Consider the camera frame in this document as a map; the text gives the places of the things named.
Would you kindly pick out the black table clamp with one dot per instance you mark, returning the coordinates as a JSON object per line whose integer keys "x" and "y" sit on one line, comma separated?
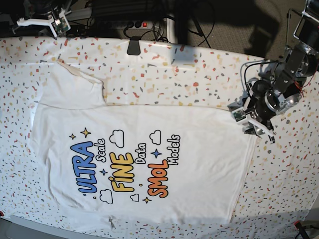
{"x": 134, "y": 46}

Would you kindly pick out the white power strip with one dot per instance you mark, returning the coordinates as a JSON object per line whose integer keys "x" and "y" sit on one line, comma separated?
{"x": 122, "y": 24}

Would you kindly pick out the red clamp right corner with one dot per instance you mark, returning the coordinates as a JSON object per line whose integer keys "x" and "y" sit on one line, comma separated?
{"x": 298, "y": 225}

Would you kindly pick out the metal stand frame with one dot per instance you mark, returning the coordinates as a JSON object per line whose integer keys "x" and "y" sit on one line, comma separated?
{"x": 290, "y": 30}

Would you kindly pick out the terrazzo pattern tablecloth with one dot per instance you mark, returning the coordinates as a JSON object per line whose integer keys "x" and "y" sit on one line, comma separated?
{"x": 282, "y": 181}

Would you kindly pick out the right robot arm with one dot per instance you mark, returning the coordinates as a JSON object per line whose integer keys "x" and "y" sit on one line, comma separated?
{"x": 46, "y": 13}

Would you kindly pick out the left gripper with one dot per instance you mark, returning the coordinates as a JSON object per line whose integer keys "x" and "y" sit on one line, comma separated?
{"x": 260, "y": 108}

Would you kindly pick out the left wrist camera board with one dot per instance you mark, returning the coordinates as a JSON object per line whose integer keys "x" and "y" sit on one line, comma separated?
{"x": 239, "y": 114}

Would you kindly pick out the white printed T-shirt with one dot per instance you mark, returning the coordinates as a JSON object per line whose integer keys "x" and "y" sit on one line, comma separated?
{"x": 163, "y": 164}

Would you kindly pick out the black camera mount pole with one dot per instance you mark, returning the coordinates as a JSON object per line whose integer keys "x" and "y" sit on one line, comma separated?
{"x": 200, "y": 17}

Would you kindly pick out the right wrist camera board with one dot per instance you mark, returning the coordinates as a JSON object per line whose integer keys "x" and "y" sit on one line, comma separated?
{"x": 61, "y": 25}

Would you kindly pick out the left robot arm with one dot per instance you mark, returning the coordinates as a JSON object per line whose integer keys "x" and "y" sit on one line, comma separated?
{"x": 281, "y": 87}

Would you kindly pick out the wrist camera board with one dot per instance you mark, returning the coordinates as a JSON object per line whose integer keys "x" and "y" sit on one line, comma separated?
{"x": 239, "y": 114}
{"x": 61, "y": 25}

